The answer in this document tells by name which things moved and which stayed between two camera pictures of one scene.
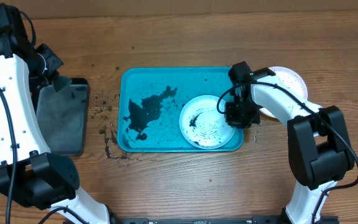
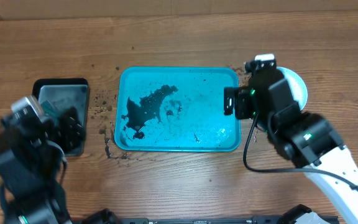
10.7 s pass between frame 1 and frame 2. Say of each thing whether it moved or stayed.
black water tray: stayed
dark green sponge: moved
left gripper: moved
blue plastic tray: stayed
